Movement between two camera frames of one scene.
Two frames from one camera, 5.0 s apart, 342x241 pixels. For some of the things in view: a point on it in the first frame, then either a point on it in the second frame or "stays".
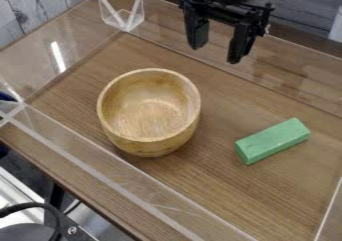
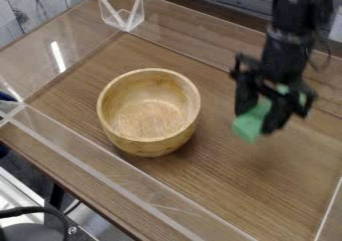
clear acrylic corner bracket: (123, 19) stays
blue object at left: (6, 96) stays
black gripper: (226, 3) → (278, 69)
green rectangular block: (272, 140) → (248, 125)
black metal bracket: (73, 231) stays
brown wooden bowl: (149, 109) stays
